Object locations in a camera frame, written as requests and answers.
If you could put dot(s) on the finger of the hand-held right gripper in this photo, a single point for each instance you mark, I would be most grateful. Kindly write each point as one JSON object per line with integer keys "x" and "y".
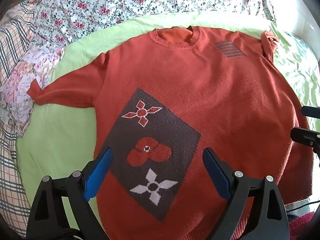
{"x": 311, "y": 111}
{"x": 303, "y": 135}

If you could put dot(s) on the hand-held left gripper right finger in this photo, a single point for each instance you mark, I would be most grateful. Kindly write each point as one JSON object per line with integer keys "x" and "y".
{"x": 217, "y": 173}

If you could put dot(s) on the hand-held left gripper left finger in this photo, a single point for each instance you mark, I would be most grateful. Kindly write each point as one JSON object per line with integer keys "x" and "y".
{"x": 98, "y": 172}

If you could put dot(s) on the orange knit sweater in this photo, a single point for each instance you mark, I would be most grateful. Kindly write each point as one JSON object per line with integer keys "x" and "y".
{"x": 220, "y": 85}

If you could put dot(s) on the light green bed sheet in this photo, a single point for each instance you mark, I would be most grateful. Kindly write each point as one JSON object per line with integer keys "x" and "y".
{"x": 62, "y": 135}

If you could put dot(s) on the plaid blanket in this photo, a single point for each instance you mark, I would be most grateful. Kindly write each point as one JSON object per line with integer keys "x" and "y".
{"x": 11, "y": 175}

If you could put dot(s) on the dark red cloth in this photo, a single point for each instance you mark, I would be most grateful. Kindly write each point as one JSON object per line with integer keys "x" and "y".
{"x": 300, "y": 223}

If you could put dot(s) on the pastel floral pillow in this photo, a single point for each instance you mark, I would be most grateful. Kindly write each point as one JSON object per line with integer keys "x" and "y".
{"x": 27, "y": 80}

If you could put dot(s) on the floral quilt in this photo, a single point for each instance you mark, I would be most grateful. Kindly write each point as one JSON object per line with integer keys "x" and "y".
{"x": 120, "y": 2}

